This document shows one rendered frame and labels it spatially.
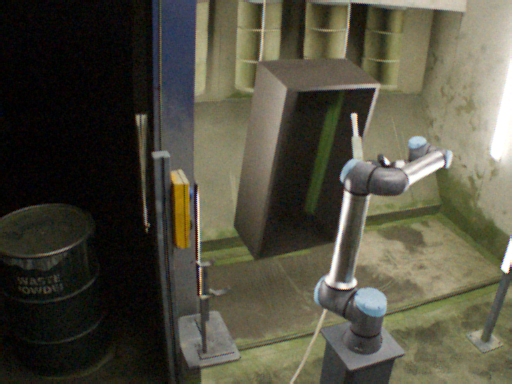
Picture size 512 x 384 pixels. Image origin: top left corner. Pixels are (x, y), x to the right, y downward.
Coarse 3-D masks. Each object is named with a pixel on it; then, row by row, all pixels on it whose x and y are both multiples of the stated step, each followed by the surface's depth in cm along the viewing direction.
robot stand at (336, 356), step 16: (336, 336) 247; (384, 336) 249; (336, 352) 238; (352, 352) 238; (384, 352) 239; (400, 352) 239; (336, 368) 243; (352, 368) 228; (368, 368) 235; (384, 368) 240
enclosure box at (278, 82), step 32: (288, 64) 285; (320, 64) 293; (352, 64) 303; (256, 96) 291; (288, 96) 263; (320, 96) 320; (352, 96) 313; (256, 128) 298; (288, 128) 324; (320, 128) 337; (352, 128) 319; (256, 160) 305; (288, 160) 341; (320, 160) 355; (256, 192) 312; (288, 192) 360; (320, 192) 366; (256, 224) 320; (288, 224) 367; (320, 224) 373; (256, 256) 330
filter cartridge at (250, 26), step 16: (240, 0) 360; (256, 0) 353; (272, 0) 356; (240, 16) 366; (256, 16) 361; (272, 16) 363; (240, 32) 371; (256, 32) 366; (272, 32) 370; (240, 48) 377; (256, 48) 374; (272, 48) 376; (240, 64) 382; (256, 64) 377; (240, 80) 388
